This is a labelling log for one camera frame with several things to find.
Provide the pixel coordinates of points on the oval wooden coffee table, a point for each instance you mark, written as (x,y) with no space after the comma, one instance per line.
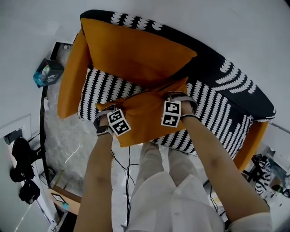
(65,194)

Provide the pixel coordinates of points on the teal black box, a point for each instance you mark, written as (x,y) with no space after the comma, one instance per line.
(48,72)

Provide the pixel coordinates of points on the wrist watch grey band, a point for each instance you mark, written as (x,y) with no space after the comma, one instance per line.
(103,130)

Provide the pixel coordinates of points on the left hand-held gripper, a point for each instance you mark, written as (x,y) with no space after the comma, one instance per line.
(119,122)

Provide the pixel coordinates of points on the person's left forearm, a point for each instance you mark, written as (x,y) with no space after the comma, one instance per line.
(97,181)

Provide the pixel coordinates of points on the white shirt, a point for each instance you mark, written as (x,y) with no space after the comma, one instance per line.
(170,208)

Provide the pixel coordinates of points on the black framed white card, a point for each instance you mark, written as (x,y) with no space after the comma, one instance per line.
(57,197)

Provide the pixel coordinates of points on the person's left hand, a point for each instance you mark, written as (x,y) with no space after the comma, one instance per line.
(104,121)

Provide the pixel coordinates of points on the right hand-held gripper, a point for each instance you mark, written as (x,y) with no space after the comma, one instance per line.
(171,113)

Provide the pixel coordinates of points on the black bag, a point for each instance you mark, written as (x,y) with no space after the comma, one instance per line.
(22,150)
(29,192)
(21,173)

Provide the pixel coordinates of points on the orange sofa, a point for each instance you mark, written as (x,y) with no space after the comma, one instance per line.
(70,86)

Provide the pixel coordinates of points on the black and white striped pillow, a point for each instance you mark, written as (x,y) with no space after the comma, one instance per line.
(264,176)

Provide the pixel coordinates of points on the black cabinet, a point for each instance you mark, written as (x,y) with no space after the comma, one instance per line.
(68,222)

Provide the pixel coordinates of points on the person's right hand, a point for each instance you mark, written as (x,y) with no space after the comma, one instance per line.
(187,108)

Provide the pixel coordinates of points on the small teal object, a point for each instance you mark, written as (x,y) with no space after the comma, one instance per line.
(65,205)

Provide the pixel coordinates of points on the beige trousers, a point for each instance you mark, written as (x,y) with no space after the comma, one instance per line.
(154,158)

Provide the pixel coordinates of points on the person's right forearm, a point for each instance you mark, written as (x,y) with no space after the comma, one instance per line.
(217,163)

